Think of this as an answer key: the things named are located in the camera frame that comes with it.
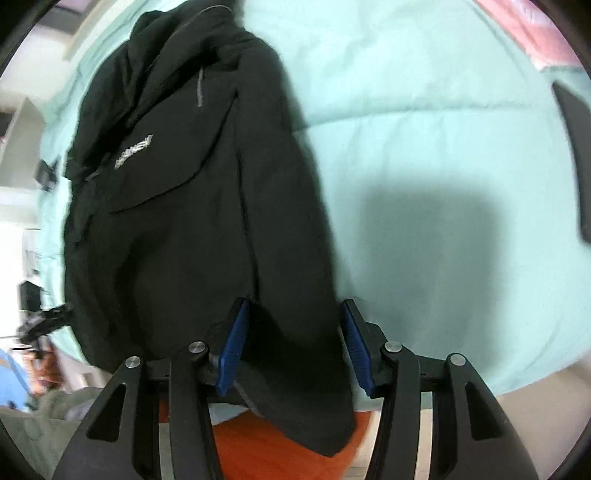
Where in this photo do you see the teal quilt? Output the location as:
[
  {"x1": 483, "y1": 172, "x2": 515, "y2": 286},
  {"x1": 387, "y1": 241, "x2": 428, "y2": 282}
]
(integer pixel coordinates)
[{"x1": 34, "y1": 0, "x2": 585, "y2": 416}]

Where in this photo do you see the pink pillow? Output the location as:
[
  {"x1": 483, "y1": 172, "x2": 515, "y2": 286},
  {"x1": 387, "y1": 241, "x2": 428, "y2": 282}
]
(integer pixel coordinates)
[{"x1": 475, "y1": 0, "x2": 583, "y2": 70}]

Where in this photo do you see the orange cloth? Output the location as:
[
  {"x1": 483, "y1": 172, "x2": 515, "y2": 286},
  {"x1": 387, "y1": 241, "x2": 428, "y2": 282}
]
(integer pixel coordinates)
[{"x1": 159, "y1": 401, "x2": 370, "y2": 467}]

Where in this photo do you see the blue cloth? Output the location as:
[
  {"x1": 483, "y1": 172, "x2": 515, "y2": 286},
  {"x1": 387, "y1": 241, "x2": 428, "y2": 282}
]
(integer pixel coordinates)
[{"x1": 0, "y1": 348, "x2": 28, "y2": 411}]

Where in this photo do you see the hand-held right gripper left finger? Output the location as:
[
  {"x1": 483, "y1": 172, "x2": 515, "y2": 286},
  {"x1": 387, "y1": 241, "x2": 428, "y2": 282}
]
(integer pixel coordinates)
[{"x1": 53, "y1": 298, "x2": 252, "y2": 480}]

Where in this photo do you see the black hooded jacket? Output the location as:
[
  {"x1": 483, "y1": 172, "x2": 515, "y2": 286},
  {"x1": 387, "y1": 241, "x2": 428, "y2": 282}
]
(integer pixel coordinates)
[{"x1": 62, "y1": 4, "x2": 356, "y2": 457}]

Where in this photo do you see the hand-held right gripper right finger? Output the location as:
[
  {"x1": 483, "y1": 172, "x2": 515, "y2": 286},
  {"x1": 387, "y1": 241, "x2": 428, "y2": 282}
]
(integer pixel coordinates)
[{"x1": 339, "y1": 298, "x2": 541, "y2": 480}]

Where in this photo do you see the grey-green cloth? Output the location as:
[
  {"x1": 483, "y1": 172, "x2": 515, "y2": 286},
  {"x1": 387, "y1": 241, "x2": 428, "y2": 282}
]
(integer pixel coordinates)
[{"x1": 0, "y1": 388, "x2": 109, "y2": 480}]

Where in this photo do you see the dark flat object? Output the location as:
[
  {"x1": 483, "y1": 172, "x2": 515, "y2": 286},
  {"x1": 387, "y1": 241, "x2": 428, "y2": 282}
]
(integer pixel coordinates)
[{"x1": 551, "y1": 80, "x2": 591, "y2": 243}]

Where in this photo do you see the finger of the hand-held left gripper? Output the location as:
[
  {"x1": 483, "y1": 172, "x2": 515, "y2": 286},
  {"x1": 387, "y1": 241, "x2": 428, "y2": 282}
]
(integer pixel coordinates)
[{"x1": 18, "y1": 302, "x2": 75, "y2": 342}]

